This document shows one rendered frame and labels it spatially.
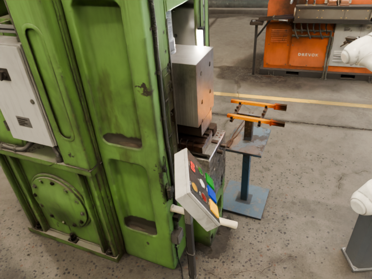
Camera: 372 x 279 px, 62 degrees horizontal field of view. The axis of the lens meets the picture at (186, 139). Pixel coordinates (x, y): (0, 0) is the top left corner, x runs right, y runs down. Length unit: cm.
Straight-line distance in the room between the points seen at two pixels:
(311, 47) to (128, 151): 411
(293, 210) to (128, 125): 180
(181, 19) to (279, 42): 348
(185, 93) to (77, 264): 169
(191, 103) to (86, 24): 69
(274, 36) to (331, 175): 270
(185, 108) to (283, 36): 373
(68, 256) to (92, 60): 172
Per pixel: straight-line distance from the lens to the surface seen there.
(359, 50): 190
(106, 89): 180
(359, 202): 210
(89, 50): 175
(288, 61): 555
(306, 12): 517
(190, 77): 175
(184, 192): 142
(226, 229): 281
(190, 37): 212
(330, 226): 301
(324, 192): 329
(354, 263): 277
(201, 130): 195
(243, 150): 247
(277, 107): 255
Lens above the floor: 218
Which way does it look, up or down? 35 degrees down
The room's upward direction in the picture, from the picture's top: 4 degrees counter-clockwise
